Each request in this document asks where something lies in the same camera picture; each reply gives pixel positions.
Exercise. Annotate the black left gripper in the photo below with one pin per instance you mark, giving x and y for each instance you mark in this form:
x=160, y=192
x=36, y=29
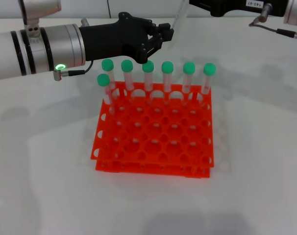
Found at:
x=109, y=39

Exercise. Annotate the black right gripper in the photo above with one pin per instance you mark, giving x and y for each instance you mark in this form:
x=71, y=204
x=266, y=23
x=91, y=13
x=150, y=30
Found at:
x=231, y=7

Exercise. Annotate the green capped clear test tube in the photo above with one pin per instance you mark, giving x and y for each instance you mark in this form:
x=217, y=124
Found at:
x=148, y=66
x=179, y=22
x=103, y=80
x=189, y=67
x=107, y=64
x=209, y=68
x=167, y=66
x=127, y=65

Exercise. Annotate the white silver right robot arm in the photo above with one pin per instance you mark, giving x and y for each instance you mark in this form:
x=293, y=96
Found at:
x=295, y=12

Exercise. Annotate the orange plastic test tube rack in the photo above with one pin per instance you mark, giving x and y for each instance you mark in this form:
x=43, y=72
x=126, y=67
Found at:
x=151, y=173

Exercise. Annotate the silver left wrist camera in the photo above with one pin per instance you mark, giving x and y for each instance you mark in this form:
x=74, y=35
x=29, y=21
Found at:
x=40, y=9

